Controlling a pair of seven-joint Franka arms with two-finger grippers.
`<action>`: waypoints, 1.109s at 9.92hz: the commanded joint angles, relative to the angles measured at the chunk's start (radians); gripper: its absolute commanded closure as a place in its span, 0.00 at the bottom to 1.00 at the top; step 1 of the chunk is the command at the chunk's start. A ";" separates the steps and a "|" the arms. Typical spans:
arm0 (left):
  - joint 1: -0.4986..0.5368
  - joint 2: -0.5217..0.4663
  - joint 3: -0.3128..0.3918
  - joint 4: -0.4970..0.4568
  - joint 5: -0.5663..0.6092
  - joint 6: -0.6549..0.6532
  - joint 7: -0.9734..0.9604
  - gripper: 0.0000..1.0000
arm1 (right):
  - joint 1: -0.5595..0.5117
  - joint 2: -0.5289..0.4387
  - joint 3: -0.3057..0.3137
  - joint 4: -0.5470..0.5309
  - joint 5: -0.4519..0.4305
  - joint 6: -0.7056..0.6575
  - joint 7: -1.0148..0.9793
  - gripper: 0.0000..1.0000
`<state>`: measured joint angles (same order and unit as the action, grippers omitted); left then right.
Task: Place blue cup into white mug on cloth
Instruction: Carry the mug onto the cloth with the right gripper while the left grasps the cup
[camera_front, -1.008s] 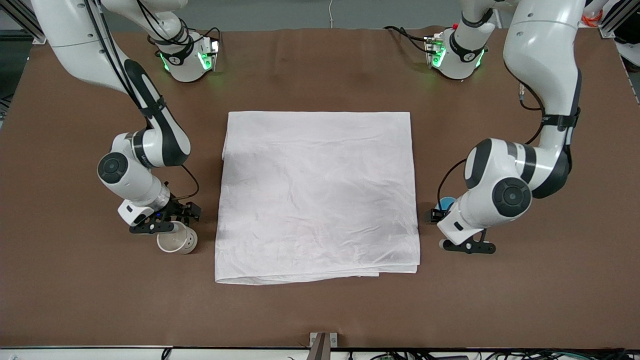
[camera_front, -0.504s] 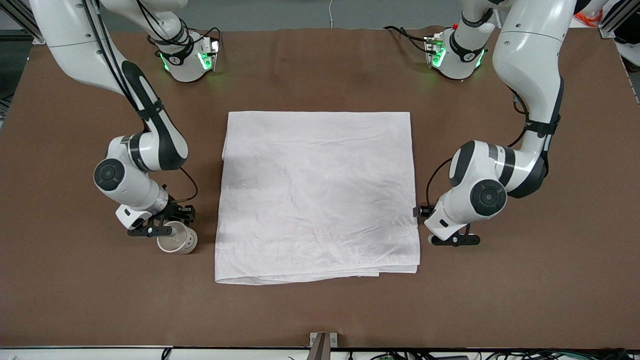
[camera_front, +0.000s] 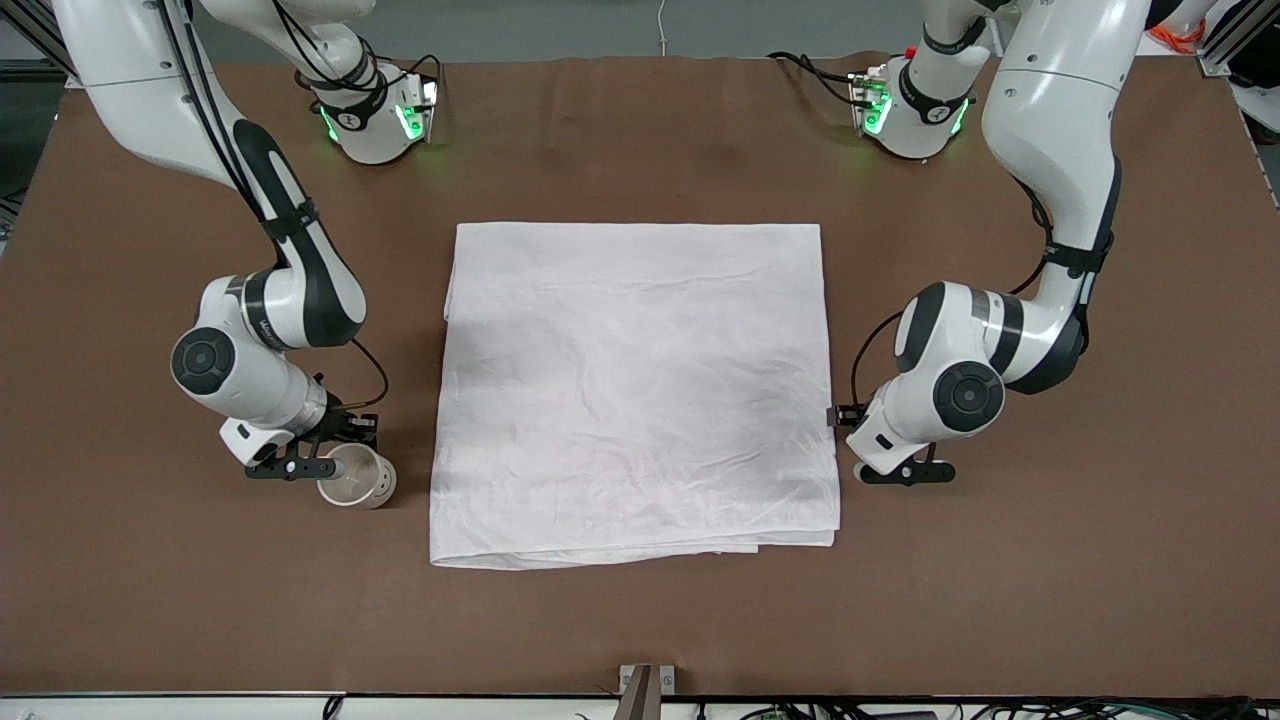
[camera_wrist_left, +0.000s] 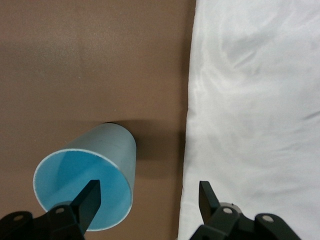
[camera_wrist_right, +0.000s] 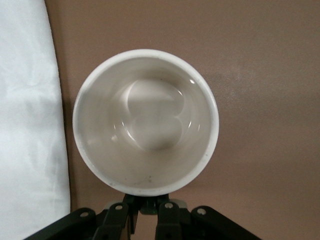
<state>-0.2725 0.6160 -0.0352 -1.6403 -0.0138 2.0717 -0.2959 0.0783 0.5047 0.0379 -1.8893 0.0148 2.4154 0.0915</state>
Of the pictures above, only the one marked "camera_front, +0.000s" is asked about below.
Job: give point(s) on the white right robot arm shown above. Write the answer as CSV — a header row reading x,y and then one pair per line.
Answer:
x,y
255,385

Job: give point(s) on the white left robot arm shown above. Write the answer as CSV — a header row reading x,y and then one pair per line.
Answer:
x,y
1050,120

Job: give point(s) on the white cloth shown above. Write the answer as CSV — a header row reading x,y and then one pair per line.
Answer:
x,y
640,400

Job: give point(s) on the brown table cover sheet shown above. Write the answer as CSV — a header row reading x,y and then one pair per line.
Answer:
x,y
640,620

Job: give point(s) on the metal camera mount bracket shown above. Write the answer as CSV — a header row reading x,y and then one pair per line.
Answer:
x,y
640,695

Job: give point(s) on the aluminium frame profile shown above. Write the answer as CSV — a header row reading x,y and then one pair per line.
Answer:
x,y
1235,40
35,35

